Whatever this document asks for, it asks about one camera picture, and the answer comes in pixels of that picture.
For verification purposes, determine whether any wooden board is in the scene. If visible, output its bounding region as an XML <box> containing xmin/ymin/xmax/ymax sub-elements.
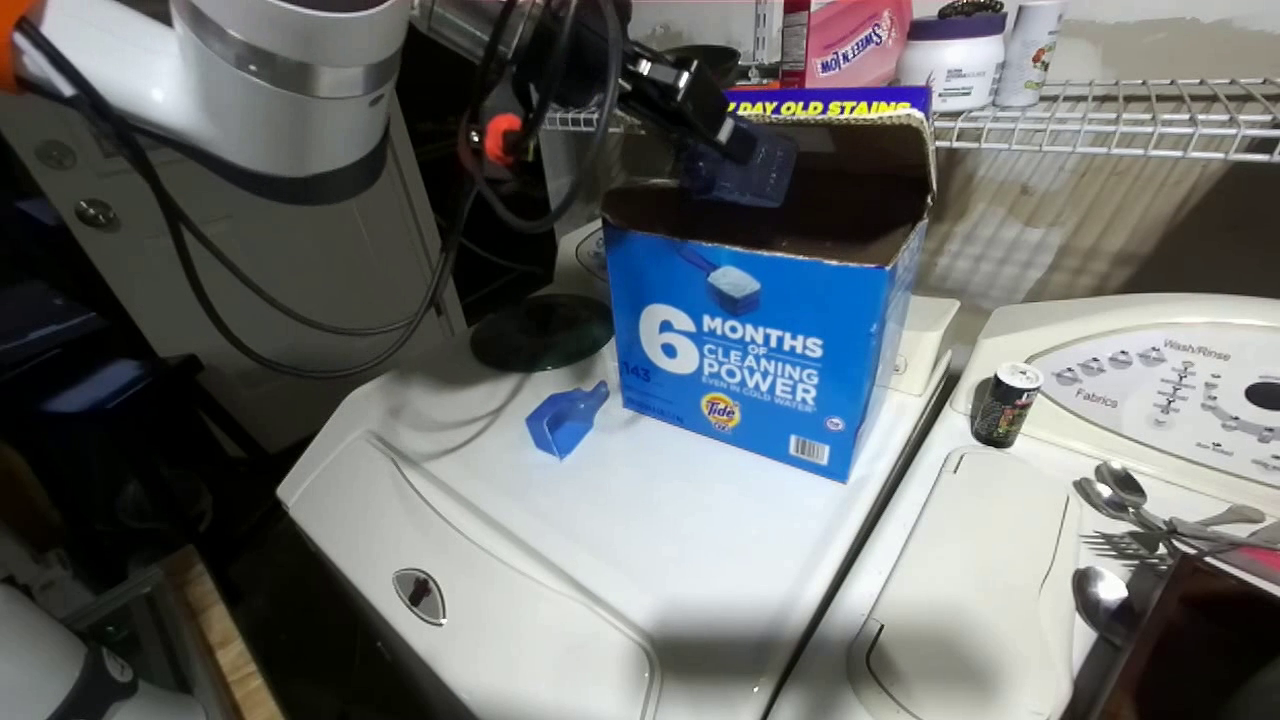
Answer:
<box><xmin>164</xmin><ymin>546</ymin><xmax>289</xmax><ymax>720</ymax></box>

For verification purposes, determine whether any dark green round lid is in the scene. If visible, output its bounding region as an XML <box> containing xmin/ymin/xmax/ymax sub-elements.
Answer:
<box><xmin>467</xmin><ymin>290</ymin><xmax>621</xmax><ymax>376</ymax></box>

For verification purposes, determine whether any white wire shelf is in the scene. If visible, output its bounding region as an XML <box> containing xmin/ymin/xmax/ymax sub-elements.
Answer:
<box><xmin>534</xmin><ymin>72</ymin><xmax>1280</xmax><ymax>173</ymax></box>

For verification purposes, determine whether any small metal spoon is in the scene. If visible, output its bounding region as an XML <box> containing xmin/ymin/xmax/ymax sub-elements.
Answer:
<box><xmin>1068</xmin><ymin>566</ymin><xmax>1139</xmax><ymax>647</ymax></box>

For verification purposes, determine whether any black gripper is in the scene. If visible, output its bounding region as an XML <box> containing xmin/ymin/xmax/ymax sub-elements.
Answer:
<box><xmin>621</xmin><ymin>49</ymin><xmax>760</xmax><ymax>164</ymax></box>

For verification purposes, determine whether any pink white carton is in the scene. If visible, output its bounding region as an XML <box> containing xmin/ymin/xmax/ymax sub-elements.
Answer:
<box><xmin>800</xmin><ymin>0</ymin><xmax>920</xmax><ymax>96</ymax></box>

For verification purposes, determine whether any brown tray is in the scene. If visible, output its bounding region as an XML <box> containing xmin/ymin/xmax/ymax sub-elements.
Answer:
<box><xmin>1084</xmin><ymin>539</ymin><xmax>1280</xmax><ymax>720</ymax></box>

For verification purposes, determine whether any large metal spoon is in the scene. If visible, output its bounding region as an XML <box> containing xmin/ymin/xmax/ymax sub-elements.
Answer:
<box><xmin>1068</xmin><ymin>456</ymin><xmax>1271</xmax><ymax>539</ymax></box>

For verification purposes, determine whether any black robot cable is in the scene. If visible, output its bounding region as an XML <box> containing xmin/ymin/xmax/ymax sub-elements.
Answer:
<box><xmin>10</xmin><ymin>16</ymin><xmax>473</xmax><ymax>387</ymax></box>

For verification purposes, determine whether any small white bottle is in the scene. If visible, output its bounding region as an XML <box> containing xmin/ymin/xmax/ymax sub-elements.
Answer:
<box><xmin>992</xmin><ymin>0</ymin><xmax>1068</xmax><ymax>111</ymax></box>

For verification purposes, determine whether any small dark can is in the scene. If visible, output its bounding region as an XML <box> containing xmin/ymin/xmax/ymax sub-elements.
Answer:
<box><xmin>968</xmin><ymin>355</ymin><xmax>1048</xmax><ymax>453</ymax></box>

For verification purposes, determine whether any blue plastic scoop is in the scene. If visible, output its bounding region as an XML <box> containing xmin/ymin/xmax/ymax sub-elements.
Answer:
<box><xmin>518</xmin><ymin>376</ymin><xmax>616</xmax><ymax>465</ymax></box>

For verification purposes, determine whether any blue detergent cardboard box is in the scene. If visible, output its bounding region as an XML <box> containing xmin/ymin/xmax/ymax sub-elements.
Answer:
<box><xmin>601</xmin><ymin>85</ymin><xmax>940</xmax><ymax>489</ymax></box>

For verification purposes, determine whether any white jar purple lid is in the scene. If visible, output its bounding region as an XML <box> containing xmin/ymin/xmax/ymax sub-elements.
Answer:
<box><xmin>894</xmin><ymin>8</ymin><xmax>1010</xmax><ymax>121</ymax></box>

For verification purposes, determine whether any white washing machine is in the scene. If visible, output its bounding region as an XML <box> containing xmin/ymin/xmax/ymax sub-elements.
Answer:
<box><xmin>273</xmin><ymin>216</ymin><xmax>968</xmax><ymax>720</ymax></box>

